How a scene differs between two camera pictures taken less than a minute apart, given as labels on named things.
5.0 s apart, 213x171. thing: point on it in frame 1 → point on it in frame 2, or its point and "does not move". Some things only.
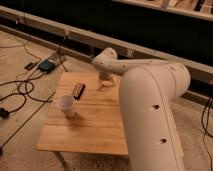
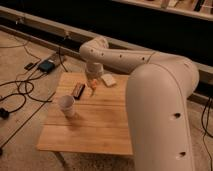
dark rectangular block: x=78 y=90 does not move
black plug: x=4 y=113 does not move
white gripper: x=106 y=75 → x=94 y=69
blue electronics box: x=46 y=66 does not move
